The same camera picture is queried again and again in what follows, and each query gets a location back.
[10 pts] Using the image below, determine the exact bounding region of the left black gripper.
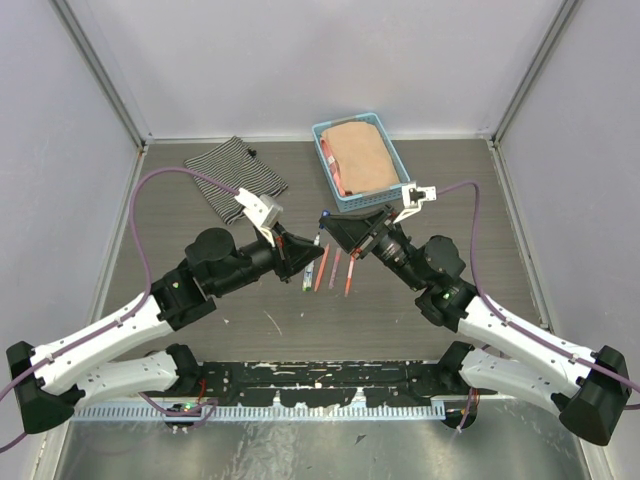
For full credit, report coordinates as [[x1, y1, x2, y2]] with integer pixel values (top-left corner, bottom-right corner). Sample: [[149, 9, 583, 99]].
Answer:
[[214, 222, 325, 296]]

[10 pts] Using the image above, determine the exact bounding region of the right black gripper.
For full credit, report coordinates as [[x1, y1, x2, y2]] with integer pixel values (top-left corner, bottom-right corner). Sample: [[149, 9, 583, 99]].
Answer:
[[319, 202, 427, 291]]

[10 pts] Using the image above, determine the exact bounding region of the peach folded towel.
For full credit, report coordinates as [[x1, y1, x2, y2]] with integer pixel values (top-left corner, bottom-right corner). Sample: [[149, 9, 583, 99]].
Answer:
[[320, 121, 400, 196]]

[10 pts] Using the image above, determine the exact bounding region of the white pen lime end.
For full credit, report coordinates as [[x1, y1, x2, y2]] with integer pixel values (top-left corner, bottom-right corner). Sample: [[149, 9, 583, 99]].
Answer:
[[302, 265, 309, 291]]

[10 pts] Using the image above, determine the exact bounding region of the purple highlighter pen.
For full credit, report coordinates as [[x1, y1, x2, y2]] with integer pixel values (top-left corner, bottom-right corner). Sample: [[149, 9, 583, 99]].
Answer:
[[328, 257, 340, 289]]

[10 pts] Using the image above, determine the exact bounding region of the orange highlighter pen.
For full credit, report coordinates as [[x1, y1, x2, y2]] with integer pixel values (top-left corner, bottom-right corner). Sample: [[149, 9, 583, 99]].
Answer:
[[344, 256, 356, 297]]

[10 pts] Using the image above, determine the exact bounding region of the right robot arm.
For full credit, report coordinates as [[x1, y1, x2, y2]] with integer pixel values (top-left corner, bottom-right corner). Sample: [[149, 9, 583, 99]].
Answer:
[[319, 206, 631, 446]]

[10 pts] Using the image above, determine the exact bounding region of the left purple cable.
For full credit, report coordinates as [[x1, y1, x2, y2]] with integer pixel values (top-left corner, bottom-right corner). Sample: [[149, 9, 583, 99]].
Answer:
[[0, 167, 244, 451]]

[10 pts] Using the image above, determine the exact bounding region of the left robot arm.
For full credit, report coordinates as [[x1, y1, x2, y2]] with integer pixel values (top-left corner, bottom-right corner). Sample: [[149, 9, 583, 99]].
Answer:
[[6, 226, 323, 434]]

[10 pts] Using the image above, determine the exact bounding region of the white marker green end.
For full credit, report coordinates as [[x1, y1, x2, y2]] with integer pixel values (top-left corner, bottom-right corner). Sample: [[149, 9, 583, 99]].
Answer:
[[307, 261, 315, 291]]

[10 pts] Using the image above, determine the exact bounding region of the salmon orange pen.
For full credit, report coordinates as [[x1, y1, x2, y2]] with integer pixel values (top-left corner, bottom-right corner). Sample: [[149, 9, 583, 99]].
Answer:
[[314, 244, 330, 292]]

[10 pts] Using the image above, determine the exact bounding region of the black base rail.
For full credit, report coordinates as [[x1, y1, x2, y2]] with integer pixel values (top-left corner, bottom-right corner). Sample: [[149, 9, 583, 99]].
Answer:
[[164, 357, 481, 409]]

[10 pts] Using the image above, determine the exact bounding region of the black white striped cloth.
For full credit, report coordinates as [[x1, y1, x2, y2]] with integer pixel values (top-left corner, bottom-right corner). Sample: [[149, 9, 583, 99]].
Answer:
[[184, 136, 288, 225]]

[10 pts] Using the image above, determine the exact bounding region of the grey slotted cable duct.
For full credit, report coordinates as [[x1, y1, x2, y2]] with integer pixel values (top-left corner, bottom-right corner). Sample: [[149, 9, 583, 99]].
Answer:
[[71, 400, 446, 422]]

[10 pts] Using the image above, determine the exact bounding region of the purple cable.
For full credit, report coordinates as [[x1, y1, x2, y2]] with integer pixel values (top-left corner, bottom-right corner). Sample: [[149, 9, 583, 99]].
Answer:
[[434, 181, 640, 431], [0, 167, 244, 451]]

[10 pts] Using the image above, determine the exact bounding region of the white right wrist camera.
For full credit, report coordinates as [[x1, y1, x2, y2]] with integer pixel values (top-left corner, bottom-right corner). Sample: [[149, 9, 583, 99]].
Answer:
[[394, 182, 437, 224]]

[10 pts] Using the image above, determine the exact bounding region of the light blue plastic basket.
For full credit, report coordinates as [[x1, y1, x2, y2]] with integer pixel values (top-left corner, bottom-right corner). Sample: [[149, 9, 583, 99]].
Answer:
[[312, 112, 410, 213]]

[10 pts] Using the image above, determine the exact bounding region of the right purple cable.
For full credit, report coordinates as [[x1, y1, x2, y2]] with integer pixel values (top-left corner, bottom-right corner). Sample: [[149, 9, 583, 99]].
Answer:
[[434, 181, 640, 431]]

